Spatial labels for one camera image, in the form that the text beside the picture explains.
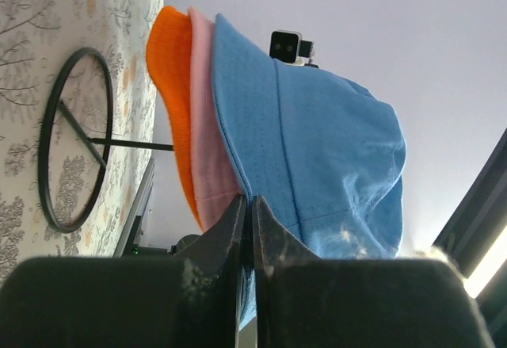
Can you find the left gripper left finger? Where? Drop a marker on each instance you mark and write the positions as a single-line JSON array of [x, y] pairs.
[[190, 299]]

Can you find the aluminium rail frame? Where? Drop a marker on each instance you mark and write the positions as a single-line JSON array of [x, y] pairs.
[[132, 233]]

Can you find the black wire hat stand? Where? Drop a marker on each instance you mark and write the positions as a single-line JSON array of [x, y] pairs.
[[85, 171]]

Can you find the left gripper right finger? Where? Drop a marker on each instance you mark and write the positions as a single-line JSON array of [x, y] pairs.
[[306, 301]]

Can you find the floral table mat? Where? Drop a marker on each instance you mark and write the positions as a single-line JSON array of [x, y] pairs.
[[37, 36]]

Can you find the pink bucket hat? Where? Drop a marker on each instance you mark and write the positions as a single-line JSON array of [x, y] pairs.
[[214, 180]]

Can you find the orange bucket hat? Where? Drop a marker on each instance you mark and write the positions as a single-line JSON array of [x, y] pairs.
[[168, 58]]

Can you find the blue hat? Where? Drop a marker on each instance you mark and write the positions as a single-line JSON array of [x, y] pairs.
[[325, 154]]

